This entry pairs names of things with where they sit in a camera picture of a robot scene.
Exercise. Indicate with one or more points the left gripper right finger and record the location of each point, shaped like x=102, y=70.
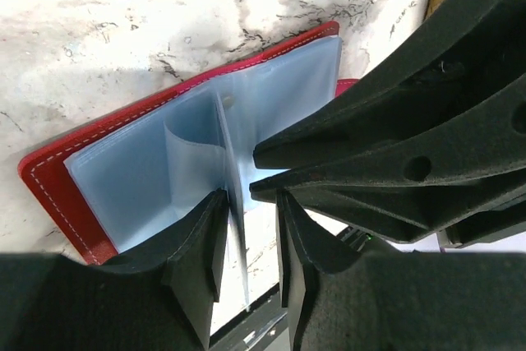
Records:
x=382, y=299

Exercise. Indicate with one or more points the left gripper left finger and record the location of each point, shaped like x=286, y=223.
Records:
x=158, y=295

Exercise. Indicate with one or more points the red card holder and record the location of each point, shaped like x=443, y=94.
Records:
x=123, y=178

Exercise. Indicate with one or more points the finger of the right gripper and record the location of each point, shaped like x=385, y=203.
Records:
x=443, y=64
x=465, y=176

